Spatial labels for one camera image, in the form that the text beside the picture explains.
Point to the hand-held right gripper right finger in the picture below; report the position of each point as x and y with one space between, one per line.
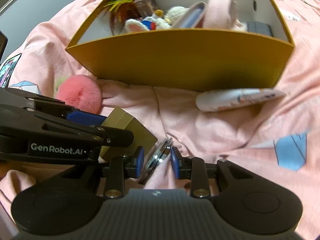
175 163

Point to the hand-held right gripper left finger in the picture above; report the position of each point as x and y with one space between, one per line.
140 161

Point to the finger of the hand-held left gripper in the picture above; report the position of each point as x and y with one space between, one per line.
85 118
117 137

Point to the round metal compact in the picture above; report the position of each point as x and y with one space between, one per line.
156 160

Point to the small gold box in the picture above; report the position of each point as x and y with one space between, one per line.
135 132

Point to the yellow cardboard box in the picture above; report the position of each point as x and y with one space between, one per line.
187 62

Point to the hamster plush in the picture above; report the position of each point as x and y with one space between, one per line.
145 25

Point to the red yellow feather toy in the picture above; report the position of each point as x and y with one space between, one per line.
120 2

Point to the small purple printed box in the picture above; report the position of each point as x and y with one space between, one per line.
146 2

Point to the white crochet doll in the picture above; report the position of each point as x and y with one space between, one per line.
175 13

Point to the pink fabric pouch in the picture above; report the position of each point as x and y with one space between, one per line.
220 12

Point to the small grey box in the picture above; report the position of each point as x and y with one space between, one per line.
258 28

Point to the pink fluffy pom-pom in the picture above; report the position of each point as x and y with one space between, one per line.
80 92

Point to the pink printed blanket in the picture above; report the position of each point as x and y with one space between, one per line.
225 135

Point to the smartphone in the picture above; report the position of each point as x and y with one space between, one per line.
8 70

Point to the white pink lotion tube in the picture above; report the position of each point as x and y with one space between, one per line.
225 101

